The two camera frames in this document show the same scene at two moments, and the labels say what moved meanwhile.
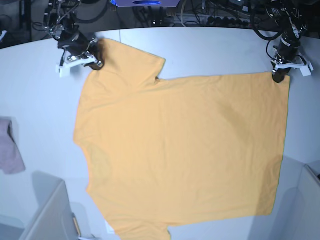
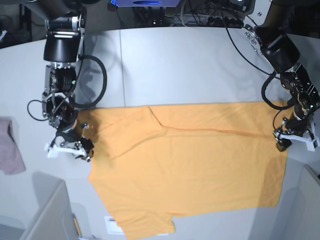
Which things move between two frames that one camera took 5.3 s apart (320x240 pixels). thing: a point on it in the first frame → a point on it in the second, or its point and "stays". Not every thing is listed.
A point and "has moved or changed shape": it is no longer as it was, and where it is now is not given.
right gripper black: x=288 y=49 → x=299 y=122
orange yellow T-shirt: x=164 y=152 has moved or changed shape
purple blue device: x=146 y=3 stays
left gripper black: x=76 y=44 → x=67 y=132
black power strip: x=226 y=21 stays
